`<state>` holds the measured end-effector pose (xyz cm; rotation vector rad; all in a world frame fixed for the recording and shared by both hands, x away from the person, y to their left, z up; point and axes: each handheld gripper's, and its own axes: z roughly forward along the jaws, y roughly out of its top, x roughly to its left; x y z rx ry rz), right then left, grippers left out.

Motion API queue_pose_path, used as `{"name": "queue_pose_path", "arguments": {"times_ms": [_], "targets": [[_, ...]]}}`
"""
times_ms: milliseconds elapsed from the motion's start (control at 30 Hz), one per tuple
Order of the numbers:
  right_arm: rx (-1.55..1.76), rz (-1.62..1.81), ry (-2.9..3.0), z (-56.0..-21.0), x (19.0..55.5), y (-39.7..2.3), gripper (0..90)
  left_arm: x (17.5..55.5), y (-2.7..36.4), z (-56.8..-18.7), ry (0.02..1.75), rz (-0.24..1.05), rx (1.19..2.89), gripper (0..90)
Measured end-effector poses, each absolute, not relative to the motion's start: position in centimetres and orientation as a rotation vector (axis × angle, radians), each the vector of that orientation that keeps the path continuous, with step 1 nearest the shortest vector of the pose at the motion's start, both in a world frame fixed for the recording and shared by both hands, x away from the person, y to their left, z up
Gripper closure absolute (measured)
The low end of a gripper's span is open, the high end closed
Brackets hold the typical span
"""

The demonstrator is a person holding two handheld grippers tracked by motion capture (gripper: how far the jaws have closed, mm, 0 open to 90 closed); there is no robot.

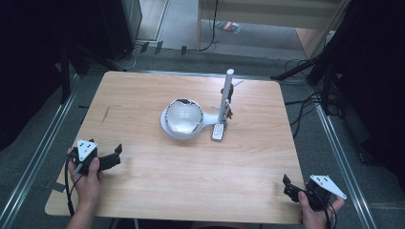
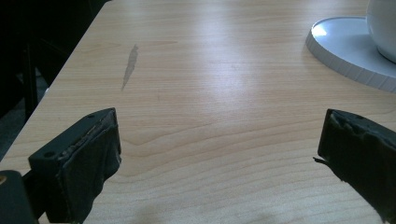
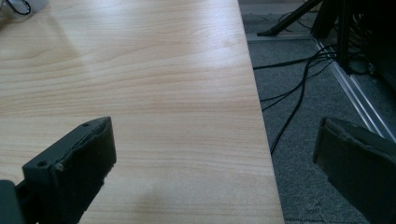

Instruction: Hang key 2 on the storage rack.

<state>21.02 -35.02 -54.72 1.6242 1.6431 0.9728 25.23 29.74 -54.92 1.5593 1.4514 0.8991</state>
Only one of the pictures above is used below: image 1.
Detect metal floor rail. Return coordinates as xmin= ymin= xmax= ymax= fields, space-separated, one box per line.
xmin=314 ymin=100 xmax=379 ymax=229
xmin=0 ymin=90 xmax=79 ymax=225

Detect white stand with round base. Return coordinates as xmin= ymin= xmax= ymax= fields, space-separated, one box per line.
xmin=160 ymin=68 xmax=245 ymax=141

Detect black floor cables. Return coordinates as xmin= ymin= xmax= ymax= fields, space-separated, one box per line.
xmin=284 ymin=57 xmax=324 ymax=139

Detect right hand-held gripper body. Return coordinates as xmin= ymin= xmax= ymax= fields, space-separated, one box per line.
xmin=297 ymin=174 xmax=348 ymax=212

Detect white floor cable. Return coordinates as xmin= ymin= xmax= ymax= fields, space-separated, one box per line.
xmin=111 ymin=47 xmax=141 ymax=72

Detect colourful packet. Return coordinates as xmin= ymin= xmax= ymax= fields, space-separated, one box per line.
xmin=215 ymin=20 xmax=243 ymax=34

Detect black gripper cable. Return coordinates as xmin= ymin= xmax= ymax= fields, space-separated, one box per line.
xmin=318 ymin=195 xmax=339 ymax=229
xmin=64 ymin=152 xmax=77 ymax=218

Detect white bowl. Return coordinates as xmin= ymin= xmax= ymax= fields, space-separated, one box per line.
xmin=165 ymin=97 xmax=204 ymax=135

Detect dark key bunch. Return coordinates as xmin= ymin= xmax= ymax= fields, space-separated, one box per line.
xmin=221 ymin=83 xmax=235 ymax=122

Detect white remote key fob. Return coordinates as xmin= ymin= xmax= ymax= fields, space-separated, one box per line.
xmin=210 ymin=122 xmax=225 ymax=142

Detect dark curtain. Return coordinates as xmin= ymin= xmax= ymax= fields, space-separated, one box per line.
xmin=0 ymin=0 xmax=66 ymax=152
xmin=330 ymin=0 xmax=405 ymax=194

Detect person's left hand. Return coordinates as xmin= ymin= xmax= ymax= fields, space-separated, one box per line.
xmin=67 ymin=147 xmax=105 ymax=208

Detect black hanging cable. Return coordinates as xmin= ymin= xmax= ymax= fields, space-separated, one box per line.
xmin=187 ymin=0 xmax=222 ymax=53

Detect black tripod stand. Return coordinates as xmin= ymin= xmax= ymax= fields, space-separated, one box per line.
xmin=270 ymin=28 xmax=352 ymax=116

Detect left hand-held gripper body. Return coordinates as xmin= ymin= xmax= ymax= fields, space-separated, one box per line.
xmin=70 ymin=138 xmax=111 ymax=177

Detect black cabinet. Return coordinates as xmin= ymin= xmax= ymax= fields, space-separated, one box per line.
xmin=97 ymin=0 xmax=143 ymax=62

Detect person's right hand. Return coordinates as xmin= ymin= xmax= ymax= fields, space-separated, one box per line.
xmin=298 ymin=191 xmax=346 ymax=229

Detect wooden furniture frame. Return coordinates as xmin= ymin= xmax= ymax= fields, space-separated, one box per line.
xmin=196 ymin=0 xmax=352 ymax=60

